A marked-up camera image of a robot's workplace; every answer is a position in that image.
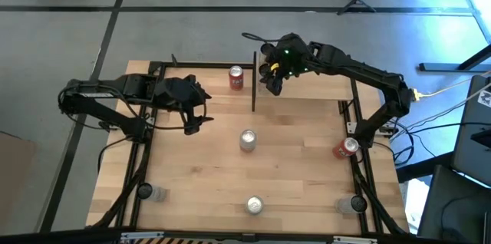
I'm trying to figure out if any brown cardboard sheet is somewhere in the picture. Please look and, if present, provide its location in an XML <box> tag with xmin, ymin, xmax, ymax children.
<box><xmin>0</xmin><ymin>131</ymin><xmax>38</xmax><ymax>234</ymax></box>

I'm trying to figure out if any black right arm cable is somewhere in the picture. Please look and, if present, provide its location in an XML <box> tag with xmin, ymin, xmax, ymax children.
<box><xmin>241</xmin><ymin>31</ymin><xmax>285</xmax><ymax>44</ymax></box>

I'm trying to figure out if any silver can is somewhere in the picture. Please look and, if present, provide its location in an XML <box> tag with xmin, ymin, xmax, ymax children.
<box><xmin>245</xmin><ymin>195</ymin><xmax>265</xmax><ymax>216</ymax></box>
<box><xmin>239</xmin><ymin>129</ymin><xmax>258</xmax><ymax>153</ymax></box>

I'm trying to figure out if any silver metal mounting plate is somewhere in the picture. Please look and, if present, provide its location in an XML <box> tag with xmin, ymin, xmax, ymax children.
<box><xmin>346</xmin><ymin>120</ymin><xmax>399</xmax><ymax>138</ymax></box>

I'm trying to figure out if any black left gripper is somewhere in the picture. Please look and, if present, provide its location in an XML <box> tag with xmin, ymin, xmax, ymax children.
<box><xmin>155</xmin><ymin>74</ymin><xmax>215</xmax><ymax>136</ymax></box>

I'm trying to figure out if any orange-red Fanta can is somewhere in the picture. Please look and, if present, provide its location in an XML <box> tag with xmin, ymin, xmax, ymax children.
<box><xmin>331</xmin><ymin>137</ymin><xmax>361</xmax><ymax>160</ymax></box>
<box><xmin>228</xmin><ymin>64</ymin><xmax>245</xmax><ymax>91</ymax></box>

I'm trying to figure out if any yellow plug cable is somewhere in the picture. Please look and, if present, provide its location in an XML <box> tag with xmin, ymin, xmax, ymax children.
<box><xmin>420</xmin><ymin>70</ymin><xmax>491</xmax><ymax>98</ymax></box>

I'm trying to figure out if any black table base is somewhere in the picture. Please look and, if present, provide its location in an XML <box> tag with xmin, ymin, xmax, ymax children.
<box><xmin>418</xmin><ymin>43</ymin><xmax>491</xmax><ymax>72</ymax></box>

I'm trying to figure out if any black floor cable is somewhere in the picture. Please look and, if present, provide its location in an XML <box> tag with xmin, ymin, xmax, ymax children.
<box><xmin>383</xmin><ymin>119</ymin><xmax>491</xmax><ymax>168</ymax></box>

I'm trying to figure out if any grey desk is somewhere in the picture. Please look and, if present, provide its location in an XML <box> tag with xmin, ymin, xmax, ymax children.
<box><xmin>450</xmin><ymin>74</ymin><xmax>491</xmax><ymax>187</ymax></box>

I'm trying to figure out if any black front crossbar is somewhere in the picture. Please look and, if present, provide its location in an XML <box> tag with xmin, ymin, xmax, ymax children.
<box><xmin>0</xmin><ymin>227</ymin><xmax>491</xmax><ymax>244</ymax></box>

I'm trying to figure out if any black shelf side panel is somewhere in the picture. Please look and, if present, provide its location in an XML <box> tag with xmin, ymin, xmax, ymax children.
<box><xmin>251</xmin><ymin>51</ymin><xmax>257</xmax><ymax>113</ymax></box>

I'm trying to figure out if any dark grey cart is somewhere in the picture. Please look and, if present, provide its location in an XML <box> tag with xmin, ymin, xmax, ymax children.
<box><xmin>416</xmin><ymin>165</ymin><xmax>491</xmax><ymax>244</ymax></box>

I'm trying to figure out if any black aluminium table frame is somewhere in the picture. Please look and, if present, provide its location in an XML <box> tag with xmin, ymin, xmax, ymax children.
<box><xmin>86</xmin><ymin>53</ymin><xmax>410</xmax><ymax>237</ymax></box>

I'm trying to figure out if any black desk beam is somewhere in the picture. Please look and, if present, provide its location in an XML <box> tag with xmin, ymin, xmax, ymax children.
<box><xmin>394</xmin><ymin>150</ymin><xmax>456</xmax><ymax>183</ymax></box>

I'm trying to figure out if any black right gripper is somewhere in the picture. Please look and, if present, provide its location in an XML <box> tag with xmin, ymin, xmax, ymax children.
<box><xmin>265</xmin><ymin>33</ymin><xmax>310</xmax><ymax>97</ymax></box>

